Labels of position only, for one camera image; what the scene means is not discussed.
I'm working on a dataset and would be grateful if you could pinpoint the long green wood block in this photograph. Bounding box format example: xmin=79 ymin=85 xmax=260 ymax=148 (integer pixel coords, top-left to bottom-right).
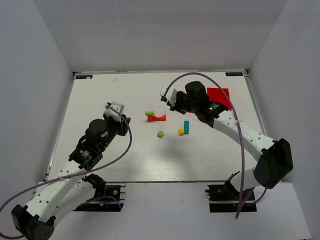
xmin=145 ymin=111 xmax=155 ymax=117

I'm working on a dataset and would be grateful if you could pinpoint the red rectangular wood block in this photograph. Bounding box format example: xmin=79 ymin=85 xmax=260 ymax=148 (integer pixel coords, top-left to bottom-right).
xmin=147 ymin=115 xmax=154 ymax=122

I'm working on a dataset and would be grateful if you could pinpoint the red arch wood block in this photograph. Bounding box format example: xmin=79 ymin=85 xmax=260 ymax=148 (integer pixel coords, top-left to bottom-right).
xmin=152 ymin=114 xmax=167 ymax=122

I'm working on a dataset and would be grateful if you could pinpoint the red plastic bin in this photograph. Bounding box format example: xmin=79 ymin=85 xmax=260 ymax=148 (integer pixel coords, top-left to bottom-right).
xmin=207 ymin=87 xmax=232 ymax=111

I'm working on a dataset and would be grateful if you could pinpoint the green wood cube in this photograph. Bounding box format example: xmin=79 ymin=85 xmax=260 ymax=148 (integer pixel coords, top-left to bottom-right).
xmin=157 ymin=130 xmax=164 ymax=138

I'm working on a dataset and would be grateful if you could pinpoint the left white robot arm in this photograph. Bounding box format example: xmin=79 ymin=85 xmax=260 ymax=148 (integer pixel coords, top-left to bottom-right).
xmin=11 ymin=109 xmax=131 ymax=240

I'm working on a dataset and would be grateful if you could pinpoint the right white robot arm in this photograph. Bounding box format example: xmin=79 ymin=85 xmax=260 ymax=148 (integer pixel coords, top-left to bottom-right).
xmin=165 ymin=81 xmax=293 ymax=192

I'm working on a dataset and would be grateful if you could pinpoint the teal flat wood block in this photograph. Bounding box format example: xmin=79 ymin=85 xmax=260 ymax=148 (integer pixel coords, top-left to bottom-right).
xmin=183 ymin=120 xmax=190 ymax=135

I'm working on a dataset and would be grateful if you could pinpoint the yellow wood cube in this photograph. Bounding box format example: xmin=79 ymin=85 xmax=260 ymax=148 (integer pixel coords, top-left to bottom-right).
xmin=178 ymin=128 xmax=185 ymax=136

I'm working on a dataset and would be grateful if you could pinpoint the right blue table sticker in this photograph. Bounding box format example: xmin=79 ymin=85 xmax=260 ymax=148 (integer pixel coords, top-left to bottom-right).
xmin=225 ymin=72 xmax=243 ymax=77

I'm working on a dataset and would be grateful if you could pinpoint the blue table sticker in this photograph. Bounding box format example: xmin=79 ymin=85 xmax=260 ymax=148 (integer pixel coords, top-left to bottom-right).
xmin=225 ymin=72 xmax=243 ymax=77
xmin=75 ymin=75 xmax=93 ymax=80

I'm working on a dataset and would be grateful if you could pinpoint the left blue table sticker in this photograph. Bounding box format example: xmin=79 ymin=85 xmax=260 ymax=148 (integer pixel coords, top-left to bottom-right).
xmin=75 ymin=75 xmax=93 ymax=80

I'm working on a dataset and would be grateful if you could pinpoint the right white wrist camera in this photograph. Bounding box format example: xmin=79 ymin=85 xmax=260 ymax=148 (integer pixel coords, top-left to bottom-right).
xmin=160 ymin=85 xmax=178 ymax=106

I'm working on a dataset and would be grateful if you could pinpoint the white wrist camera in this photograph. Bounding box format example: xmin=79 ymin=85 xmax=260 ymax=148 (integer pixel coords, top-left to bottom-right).
xmin=160 ymin=85 xmax=178 ymax=106
xmin=103 ymin=101 xmax=125 ymax=123

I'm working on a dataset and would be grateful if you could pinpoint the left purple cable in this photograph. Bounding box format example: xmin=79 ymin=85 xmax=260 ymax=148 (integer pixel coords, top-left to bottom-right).
xmin=0 ymin=105 xmax=133 ymax=237

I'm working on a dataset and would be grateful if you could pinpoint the purple cable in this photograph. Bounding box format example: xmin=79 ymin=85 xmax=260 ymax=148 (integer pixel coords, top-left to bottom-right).
xmin=163 ymin=72 xmax=267 ymax=219
xmin=0 ymin=105 xmax=133 ymax=237

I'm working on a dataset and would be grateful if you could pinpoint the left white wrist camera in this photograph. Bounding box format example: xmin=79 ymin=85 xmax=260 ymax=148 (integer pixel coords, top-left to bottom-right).
xmin=103 ymin=101 xmax=125 ymax=123

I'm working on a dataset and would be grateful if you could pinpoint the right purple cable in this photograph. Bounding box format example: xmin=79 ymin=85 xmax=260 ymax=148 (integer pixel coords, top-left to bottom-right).
xmin=163 ymin=72 xmax=267 ymax=219

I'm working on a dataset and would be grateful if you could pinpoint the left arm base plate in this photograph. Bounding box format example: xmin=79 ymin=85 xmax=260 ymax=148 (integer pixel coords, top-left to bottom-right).
xmin=74 ymin=183 xmax=126 ymax=213

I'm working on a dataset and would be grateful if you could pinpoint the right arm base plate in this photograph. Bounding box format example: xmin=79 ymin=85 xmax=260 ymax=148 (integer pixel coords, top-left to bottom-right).
xmin=205 ymin=184 xmax=257 ymax=213

